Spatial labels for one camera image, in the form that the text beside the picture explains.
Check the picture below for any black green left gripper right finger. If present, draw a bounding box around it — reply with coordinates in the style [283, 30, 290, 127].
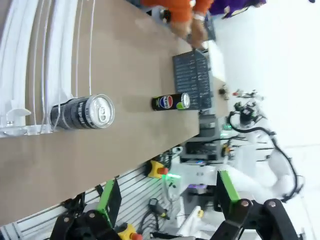
[211, 169, 300, 240]

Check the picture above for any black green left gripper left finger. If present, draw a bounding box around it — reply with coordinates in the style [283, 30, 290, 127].
[50, 177, 123, 240]

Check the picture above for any black Pepsi can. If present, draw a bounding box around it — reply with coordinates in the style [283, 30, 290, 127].
[49, 93, 116, 131]
[151, 92, 192, 112]

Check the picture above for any person's left forearm orange sleeve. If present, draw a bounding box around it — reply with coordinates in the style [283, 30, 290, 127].
[191, 0, 215, 16]

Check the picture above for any person's right forearm orange sleeve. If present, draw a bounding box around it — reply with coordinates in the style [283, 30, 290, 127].
[159, 0, 192, 19]

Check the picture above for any person's left hand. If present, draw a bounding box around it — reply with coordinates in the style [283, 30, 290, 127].
[188, 17, 209, 50]

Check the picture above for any person's right hand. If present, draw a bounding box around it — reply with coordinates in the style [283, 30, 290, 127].
[169, 14, 193, 43]

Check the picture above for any yellow emergency stop button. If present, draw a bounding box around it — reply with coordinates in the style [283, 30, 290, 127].
[146, 159, 170, 180]
[116, 223, 141, 240]

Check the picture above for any grey control computer box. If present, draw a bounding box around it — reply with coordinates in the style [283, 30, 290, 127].
[180, 113, 227, 165]

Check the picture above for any purple cloth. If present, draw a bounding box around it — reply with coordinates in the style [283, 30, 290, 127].
[209, 0, 267, 20]

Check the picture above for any person in orange hoodie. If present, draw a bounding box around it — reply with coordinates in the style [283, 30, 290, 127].
[139, 0, 215, 20]

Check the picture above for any white slotted wall panel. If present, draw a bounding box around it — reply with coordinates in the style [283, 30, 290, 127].
[0, 163, 183, 240]

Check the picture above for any white robot arm with cables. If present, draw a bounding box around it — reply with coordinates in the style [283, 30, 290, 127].
[227, 102, 305, 204]

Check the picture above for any tall grey handled basket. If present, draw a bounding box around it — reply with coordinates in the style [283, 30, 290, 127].
[172, 48, 214, 111]

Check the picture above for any white wire can dispenser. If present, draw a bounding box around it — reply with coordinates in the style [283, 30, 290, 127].
[0, 0, 101, 138]

